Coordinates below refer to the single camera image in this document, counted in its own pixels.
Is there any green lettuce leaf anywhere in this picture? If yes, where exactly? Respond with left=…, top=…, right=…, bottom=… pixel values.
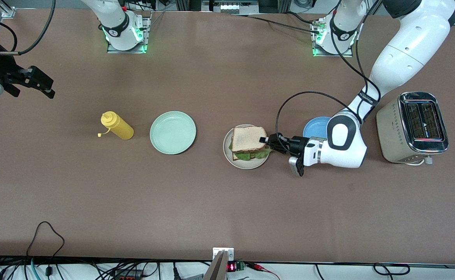
left=228, top=142, right=272, bottom=161

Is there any grey power unit with lights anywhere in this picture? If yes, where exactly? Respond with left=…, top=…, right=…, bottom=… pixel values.
left=201, top=0, right=260, bottom=15

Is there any red clip cable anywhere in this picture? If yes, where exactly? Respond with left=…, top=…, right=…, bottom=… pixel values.
left=246, top=262, right=281, bottom=280

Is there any yellow mustard squeeze bottle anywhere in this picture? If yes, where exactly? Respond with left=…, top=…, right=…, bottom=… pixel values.
left=98, top=111, right=135, bottom=140

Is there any black cable across table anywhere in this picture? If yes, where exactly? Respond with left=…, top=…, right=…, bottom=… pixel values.
left=231, top=13, right=322, bottom=35

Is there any bread slice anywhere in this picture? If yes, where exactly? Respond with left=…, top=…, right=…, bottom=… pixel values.
left=231, top=126, right=268, bottom=153
left=232, top=150, right=265, bottom=161

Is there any pale green plate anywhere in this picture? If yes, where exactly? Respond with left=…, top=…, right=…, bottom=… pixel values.
left=149, top=111, right=197, bottom=155

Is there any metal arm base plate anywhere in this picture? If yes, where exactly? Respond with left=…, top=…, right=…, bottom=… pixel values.
left=106, top=11, right=153, bottom=54
left=312, top=19, right=355, bottom=58

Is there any beige plate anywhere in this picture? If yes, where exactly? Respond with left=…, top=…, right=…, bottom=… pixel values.
left=223, top=124, right=271, bottom=170

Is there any aluminium corner bracket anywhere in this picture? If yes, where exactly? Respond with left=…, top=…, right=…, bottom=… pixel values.
left=0, top=0, right=16, bottom=19

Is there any teal cable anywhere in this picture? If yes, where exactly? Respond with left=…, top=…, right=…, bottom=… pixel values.
left=30, top=258, right=42, bottom=280

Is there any black oval cable loop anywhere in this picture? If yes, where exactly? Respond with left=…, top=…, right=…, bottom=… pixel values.
left=373, top=263, right=411, bottom=276

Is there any grey metal bar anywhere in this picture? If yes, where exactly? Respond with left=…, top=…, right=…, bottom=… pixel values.
left=202, top=251, right=228, bottom=280

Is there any small metal mounting bracket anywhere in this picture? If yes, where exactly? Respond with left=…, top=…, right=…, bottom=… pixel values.
left=213, top=247, right=235, bottom=262

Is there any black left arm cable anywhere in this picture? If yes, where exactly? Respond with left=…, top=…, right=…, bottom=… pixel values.
left=276, top=0, right=383, bottom=146

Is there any beige and chrome toaster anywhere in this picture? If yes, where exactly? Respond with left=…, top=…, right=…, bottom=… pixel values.
left=376, top=92, right=450, bottom=166

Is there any black looped cable with plug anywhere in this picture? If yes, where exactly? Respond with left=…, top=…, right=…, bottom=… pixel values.
left=26, top=221, right=65, bottom=277

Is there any blue plate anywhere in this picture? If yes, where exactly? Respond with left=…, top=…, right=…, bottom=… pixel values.
left=302, top=116, right=332, bottom=140

